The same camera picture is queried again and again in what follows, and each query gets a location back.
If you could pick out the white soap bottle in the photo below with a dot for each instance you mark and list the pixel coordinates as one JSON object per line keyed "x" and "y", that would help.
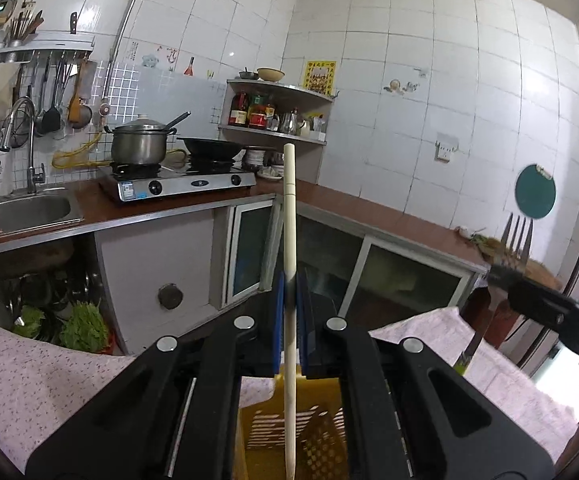
{"x": 3, "y": 175}

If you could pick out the small green vegetable bunch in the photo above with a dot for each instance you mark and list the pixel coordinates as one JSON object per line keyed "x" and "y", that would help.
{"x": 29, "y": 321}

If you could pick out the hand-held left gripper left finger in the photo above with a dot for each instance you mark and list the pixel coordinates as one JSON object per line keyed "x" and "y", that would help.
{"x": 280, "y": 325}

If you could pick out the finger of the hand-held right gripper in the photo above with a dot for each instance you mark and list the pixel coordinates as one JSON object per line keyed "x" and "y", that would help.
{"x": 524, "y": 295}

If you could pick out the metal wall pipe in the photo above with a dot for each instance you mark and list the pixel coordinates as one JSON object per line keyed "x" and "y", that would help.
{"x": 119, "y": 35}

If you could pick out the dark red sauce bottle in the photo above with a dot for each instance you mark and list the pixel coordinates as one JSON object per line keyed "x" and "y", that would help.
{"x": 238, "y": 110}

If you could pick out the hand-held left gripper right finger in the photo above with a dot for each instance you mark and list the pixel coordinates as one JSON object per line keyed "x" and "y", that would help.
{"x": 305, "y": 332}

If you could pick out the stack of dishes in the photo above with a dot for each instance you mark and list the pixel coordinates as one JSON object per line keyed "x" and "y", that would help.
{"x": 262, "y": 162}

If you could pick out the glass cabinet door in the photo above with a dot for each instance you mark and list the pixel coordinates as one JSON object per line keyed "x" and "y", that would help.
{"x": 250, "y": 250}

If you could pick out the black wok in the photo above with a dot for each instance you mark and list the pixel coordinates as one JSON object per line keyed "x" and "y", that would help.
{"x": 212, "y": 147}

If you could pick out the white wall socket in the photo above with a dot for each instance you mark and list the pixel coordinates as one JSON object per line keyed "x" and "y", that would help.
{"x": 447, "y": 147}

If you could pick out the hanging black ladle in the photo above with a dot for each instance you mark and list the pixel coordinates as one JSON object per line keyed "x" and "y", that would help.
{"x": 48, "y": 117}

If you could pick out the beige bowl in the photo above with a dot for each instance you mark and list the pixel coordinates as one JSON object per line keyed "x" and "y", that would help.
{"x": 271, "y": 75}

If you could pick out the yellow wall poster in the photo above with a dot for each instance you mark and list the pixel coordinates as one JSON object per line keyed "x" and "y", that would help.
{"x": 319, "y": 77}

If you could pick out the large green vegetable bunch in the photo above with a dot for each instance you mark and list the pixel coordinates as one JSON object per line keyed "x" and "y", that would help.
{"x": 86, "y": 327}

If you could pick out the steel gas stove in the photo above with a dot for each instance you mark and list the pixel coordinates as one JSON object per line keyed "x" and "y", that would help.
{"x": 179, "y": 186}

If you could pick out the pale wooden chopstick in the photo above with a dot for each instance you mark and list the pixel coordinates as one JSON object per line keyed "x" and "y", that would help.
{"x": 290, "y": 220}

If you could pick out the sliding glass cabinet doors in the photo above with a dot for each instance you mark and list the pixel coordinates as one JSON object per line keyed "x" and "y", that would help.
{"x": 399, "y": 280}

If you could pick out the pink floral tablecloth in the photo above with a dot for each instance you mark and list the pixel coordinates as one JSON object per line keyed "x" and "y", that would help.
{"x": 44, "y": 385}

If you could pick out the yellow slotted utensil basket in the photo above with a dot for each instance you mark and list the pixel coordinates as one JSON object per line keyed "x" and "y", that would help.
{"x": 319, "y": 440}

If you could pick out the steel wall utensil rack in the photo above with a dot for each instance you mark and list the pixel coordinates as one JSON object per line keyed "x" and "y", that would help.
{"x": 39, "y": 47}

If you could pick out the red label sauce jar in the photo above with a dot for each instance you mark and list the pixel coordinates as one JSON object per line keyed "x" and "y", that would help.
{"x": 258, "y": 115}

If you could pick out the steel cooking pot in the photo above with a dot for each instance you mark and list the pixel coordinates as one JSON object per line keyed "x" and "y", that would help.
{"x": 137, "y": 145}

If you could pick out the white corner shelf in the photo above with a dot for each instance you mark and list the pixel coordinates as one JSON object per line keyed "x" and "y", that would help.
{"x": 279, "y": 87}

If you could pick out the dark pots under sink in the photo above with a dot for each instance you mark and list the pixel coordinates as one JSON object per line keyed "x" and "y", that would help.
{"x": 59, "y": 290}

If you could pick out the metal fork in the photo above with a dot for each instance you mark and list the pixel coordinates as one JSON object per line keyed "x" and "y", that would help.
{"x": 515, "y": 250}

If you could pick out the green round cutting board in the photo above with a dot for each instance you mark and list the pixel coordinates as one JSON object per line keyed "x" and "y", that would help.
{"x": 535, "y": 192}

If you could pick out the small dark bowl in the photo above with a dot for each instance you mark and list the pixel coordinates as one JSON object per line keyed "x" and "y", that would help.
{"x": 248, "y": 75}

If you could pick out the holder of kitchen utensils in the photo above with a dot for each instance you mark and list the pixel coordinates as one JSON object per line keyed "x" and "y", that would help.
{"x": 21, "y": 27}

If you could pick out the white cabinet panel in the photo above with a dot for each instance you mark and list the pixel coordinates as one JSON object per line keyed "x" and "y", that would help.
{"x": 134, "y": 260}

